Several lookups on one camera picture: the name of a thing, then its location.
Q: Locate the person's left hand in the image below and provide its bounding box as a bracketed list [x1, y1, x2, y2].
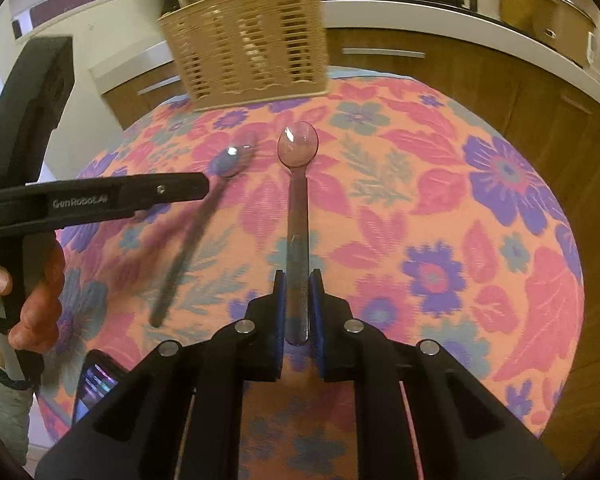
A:
[0, 242, 66, 366]

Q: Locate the floral tablecloth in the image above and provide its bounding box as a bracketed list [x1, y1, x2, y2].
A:
[35, 71, 584, 479]

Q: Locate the black smartphone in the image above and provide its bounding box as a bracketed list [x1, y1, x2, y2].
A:
[71, 349, 128, 425]

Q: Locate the beige woven utensil basket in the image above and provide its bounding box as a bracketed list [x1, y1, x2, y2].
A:
[158, 0, 328, 110]

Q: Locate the wooden lower cabinet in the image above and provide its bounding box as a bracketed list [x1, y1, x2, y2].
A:
[99, 27, 600, 461]

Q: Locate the brown slow cooker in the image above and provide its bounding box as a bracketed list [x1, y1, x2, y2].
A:
[531, 0, 596, 67]

